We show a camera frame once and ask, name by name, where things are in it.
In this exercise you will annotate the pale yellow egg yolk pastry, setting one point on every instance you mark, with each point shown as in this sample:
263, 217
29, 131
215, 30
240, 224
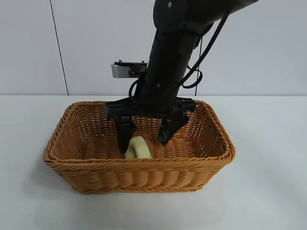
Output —
141, 149

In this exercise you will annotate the brown woven wicker basket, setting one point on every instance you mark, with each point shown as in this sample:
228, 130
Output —
144, 175

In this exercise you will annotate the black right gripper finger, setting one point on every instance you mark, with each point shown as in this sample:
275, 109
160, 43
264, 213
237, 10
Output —
169, 130
124, 134

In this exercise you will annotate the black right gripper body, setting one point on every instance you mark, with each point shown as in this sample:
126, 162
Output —
156, 100

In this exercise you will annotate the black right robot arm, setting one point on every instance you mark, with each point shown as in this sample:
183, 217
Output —
172, 48

